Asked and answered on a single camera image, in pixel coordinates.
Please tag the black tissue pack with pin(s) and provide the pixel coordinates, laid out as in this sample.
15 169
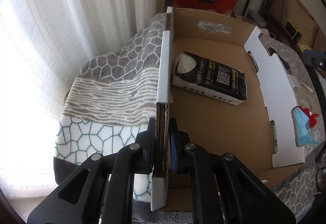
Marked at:
209 78

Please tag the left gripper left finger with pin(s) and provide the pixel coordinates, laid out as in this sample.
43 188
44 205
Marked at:
100 190

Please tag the grey patterned blanket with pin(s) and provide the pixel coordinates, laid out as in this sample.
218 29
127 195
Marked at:
112 99

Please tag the yellow green small device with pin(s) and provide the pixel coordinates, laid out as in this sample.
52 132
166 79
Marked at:
292 31

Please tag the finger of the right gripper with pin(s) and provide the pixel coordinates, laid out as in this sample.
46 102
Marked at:
314 58

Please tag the cardboard box tray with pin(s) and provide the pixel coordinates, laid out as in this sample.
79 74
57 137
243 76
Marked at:
259 131

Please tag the white sheer curtain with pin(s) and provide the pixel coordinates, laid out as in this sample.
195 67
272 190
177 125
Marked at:
44 45

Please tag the blue face mask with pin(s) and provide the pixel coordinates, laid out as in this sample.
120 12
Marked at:
303 121

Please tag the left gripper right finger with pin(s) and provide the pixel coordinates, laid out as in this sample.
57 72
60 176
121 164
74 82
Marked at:
223 189

